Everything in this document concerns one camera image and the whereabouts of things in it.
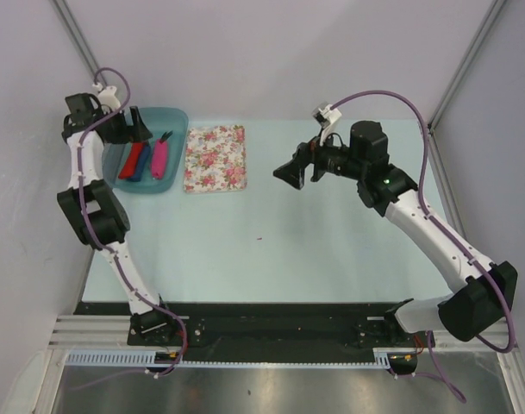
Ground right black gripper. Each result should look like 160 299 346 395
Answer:
273 127 366 190

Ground black fork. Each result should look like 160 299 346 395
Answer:
159 131 173 143

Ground magenta paper napkin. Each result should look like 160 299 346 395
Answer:
151 138 168 179

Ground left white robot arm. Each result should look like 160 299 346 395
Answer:
57 93 184 346

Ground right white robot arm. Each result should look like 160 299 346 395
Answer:
273 121 518 346

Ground blue marker pen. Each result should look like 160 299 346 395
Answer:
128 145 152 182

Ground teal plastic bin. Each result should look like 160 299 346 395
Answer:
103 107 189 194

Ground red marker pen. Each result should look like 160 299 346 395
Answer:
118 142 144 179

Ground floral cloth mat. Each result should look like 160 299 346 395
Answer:
184 124 247 194

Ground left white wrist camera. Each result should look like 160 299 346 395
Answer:
92 83 121 110

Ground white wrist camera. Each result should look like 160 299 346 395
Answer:
92 83 121 110
312 103 342 147

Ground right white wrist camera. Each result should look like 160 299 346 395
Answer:
312 103 342 147

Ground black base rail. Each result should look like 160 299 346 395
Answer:
74 300 435 366

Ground aluminium frame rail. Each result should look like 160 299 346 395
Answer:
48 315 129 349

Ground white cable duct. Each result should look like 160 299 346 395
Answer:
66 349 392 370

